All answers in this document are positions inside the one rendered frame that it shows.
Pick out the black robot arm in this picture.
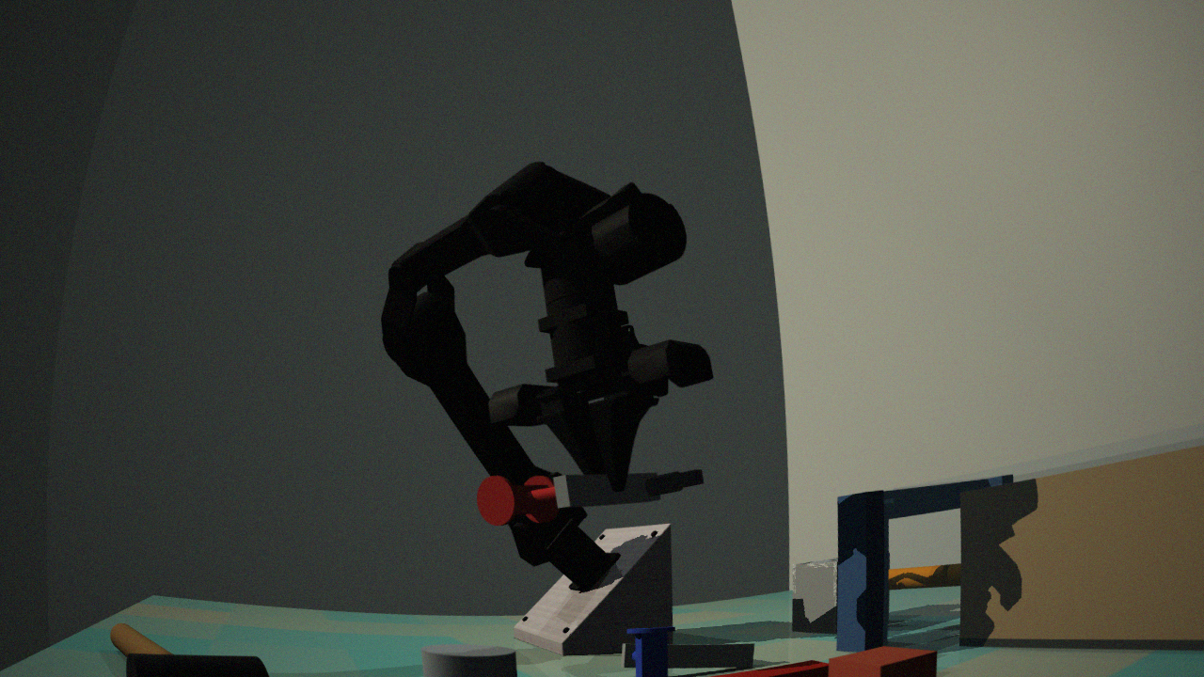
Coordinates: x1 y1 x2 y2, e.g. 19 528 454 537
380 161 687 591

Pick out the black-headed mallet with wooden handle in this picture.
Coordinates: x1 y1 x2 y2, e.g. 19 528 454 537
110 623 268 677

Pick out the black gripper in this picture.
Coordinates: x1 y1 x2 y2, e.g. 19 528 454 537
489 292 714 491

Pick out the dark grey cylinder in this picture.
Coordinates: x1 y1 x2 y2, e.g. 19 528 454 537
421 644 517 677

